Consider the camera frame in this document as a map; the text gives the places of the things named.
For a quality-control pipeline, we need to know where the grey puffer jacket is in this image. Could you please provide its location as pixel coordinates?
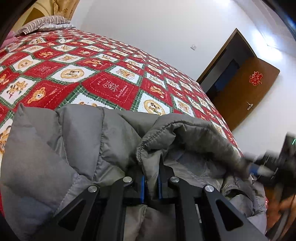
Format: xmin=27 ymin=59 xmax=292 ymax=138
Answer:
xmin=1 ymin=104 xmax=267 ymax=240

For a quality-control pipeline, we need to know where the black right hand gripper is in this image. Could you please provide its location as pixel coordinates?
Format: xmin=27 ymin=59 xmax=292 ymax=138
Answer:
xmin=247 ymin=133 xmax=295 ymax=193

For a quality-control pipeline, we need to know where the brown wooden door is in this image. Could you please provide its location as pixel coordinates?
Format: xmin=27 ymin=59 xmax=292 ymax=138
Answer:
xmin=213 ymin=57 xmax=280 ymax=131

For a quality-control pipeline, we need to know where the red double happiness sticker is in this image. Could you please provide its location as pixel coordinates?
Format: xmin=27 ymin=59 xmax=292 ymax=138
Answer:
xmin=249 ymin=71 xmax=263 ymax=86

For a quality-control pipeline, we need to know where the red checkered teddy bedspread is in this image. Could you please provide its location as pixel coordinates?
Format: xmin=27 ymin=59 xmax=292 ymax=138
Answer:
xmin=1 ymin=29 xmax=240 ymax=162

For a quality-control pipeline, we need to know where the pink folded blanket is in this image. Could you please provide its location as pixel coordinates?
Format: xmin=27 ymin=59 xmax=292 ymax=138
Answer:
xmin=1 ymin=31 xmax=16 ymax=49

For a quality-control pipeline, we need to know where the striped grey pillow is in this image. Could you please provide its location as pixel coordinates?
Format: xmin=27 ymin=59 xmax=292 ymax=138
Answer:
xmin=16 ymin=16 xmax=74 ymax=36

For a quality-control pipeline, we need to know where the beige patterned curtain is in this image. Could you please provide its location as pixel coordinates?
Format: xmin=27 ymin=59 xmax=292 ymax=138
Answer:
xmin=52 ymin=0 xmax=80 ymax=20

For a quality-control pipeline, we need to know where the cream wooden headboard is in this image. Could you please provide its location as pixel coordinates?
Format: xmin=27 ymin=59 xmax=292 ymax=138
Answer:
xmin=11 ymin=0 xmax=54 ymax=32

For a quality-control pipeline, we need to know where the gold door handle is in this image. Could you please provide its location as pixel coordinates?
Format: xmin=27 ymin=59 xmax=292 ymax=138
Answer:
xmin=247 ymin=102 xmax=253 ymax=110

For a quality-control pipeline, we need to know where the dark wooden door frame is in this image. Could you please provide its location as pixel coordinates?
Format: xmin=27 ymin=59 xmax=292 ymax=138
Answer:
xmin=197 ymin=29 xmax=256 ymax=100

